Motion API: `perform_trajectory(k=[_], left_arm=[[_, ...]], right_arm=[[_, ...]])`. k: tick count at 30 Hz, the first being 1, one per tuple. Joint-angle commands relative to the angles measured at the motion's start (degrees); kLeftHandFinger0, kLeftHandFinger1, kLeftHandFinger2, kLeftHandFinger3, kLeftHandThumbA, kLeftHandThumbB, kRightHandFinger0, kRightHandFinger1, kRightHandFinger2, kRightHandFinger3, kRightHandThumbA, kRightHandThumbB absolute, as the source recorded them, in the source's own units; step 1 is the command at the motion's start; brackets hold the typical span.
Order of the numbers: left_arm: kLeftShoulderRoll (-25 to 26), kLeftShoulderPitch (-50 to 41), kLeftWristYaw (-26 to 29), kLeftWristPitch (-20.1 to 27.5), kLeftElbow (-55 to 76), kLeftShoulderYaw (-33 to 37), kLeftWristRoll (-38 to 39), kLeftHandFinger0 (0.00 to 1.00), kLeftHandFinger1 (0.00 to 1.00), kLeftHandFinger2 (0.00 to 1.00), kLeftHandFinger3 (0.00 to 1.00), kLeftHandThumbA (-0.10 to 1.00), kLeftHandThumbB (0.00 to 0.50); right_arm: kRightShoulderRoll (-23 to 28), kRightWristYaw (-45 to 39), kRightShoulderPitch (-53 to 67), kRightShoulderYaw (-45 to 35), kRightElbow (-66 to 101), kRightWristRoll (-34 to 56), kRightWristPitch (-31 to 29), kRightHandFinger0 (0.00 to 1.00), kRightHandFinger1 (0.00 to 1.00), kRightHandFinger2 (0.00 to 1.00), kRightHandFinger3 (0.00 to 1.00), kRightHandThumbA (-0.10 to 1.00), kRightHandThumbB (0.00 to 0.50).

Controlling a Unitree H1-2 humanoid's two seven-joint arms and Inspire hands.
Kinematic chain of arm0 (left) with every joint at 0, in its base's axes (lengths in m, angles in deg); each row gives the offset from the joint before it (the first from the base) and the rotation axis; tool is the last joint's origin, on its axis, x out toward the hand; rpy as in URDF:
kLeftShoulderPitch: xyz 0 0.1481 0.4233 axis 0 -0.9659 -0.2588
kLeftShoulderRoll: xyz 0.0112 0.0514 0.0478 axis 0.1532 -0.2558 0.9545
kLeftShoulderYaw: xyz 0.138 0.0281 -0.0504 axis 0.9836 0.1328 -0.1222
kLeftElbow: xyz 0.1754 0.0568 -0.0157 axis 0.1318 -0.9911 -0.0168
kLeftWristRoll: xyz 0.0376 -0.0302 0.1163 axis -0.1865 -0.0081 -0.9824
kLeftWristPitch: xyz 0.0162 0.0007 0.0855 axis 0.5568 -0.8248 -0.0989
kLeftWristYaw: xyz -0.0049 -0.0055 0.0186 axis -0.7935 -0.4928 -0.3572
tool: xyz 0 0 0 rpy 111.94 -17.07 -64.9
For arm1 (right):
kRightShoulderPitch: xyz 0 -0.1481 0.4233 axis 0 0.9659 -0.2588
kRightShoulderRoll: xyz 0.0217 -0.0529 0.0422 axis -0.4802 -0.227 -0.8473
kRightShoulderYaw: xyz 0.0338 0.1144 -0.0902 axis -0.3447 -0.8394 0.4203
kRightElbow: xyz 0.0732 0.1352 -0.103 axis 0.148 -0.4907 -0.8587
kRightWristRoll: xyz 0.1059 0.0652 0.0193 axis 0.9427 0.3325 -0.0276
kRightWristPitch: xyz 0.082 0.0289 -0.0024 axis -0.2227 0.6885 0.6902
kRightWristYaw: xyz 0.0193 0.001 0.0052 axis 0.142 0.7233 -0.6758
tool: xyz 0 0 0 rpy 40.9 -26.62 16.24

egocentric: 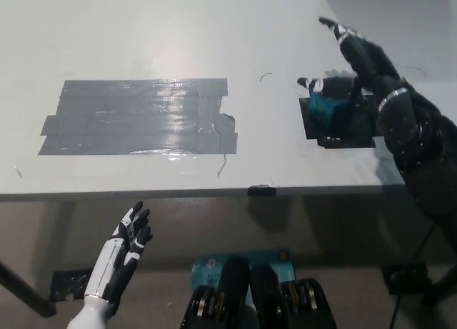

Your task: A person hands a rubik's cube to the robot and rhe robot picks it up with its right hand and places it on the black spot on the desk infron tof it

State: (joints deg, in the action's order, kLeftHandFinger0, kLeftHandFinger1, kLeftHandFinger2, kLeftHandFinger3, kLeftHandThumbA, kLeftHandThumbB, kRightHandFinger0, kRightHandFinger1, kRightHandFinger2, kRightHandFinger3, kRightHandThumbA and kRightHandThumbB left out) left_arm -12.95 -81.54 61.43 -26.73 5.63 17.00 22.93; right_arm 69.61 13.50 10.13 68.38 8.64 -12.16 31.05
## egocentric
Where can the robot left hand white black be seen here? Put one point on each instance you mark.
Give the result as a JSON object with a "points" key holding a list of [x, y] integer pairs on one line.
{"points": [[114, 261]]}

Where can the robot right hand black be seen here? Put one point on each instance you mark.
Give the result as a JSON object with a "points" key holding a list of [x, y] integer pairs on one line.
{"points": [[364, 58]]}

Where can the blue rubik's cube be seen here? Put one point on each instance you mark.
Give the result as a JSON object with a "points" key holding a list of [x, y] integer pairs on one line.
{"points": [[328, 111]]}

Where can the black tape square patch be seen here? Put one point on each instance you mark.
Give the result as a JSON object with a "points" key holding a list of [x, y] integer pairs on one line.
{"points": [[353, 138]]}

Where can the black metal table leg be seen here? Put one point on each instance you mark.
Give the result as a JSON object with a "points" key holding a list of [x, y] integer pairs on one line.
{"points": [[25, 289]]}

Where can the teal cardboard box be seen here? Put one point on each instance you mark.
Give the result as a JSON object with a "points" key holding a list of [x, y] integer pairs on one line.
{"points": [[209, 270]]}

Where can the grey duct tape patch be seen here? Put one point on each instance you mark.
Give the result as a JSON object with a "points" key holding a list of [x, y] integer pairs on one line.
{"points": [[135, 116]]}

